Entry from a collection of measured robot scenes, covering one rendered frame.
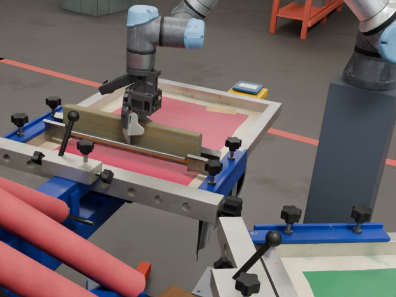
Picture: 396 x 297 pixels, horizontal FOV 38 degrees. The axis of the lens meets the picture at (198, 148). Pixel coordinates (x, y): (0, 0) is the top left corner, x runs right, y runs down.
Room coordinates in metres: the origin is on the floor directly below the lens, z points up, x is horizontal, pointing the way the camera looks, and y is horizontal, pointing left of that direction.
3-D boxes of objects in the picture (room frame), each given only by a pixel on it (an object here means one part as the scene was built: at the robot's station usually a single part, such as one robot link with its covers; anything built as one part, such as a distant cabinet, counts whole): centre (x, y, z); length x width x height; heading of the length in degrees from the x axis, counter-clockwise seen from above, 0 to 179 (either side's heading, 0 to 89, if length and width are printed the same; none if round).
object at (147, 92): (1.44, 0.16, 1.16); 0.09 x 0.08 x 0.12; 72
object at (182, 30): (1.46, 0.07, 1.32); 0.11 x 0.11 x 0.08; 2
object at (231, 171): (1.33, -0.07, 0.98); 0.30 x 0.05 x 0.07; 162
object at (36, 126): (1.51, 0.46, 0.98); 0.30 x 0.05 x 0.07; 162
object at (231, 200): (1.11, -0.07, 1.02); 0.07 x 0.06 x 0.07; 162
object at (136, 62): (1.44, 0.17, 1.25); 0.08 x 0.08 x 0.05
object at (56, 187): (1.11, 0.30, 1.02); 0.17 x 0.06 x 0.05; 162
